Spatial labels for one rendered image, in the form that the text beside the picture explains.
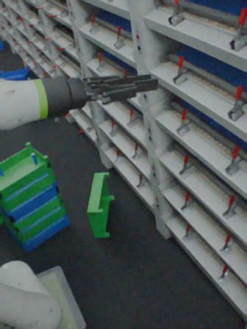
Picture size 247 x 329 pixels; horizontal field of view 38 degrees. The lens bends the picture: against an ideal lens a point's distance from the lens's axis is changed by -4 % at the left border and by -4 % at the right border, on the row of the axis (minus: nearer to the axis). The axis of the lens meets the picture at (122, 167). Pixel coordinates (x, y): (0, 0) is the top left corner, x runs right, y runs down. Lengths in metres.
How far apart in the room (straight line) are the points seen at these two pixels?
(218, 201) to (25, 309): 0.73
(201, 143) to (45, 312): 0.73
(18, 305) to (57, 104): 0.55
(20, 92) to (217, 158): 0.67
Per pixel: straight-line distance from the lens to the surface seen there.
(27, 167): 1.89
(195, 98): 1.12
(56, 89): 0.81
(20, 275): 1.25
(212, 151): 1.21
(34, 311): 1.11
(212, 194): 1.34
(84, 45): 1.96
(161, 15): 1.21
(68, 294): 1.47
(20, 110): 0.79
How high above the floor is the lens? 1.49
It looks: 39 degrees down
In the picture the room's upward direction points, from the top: 10 degrees counter-clockwise
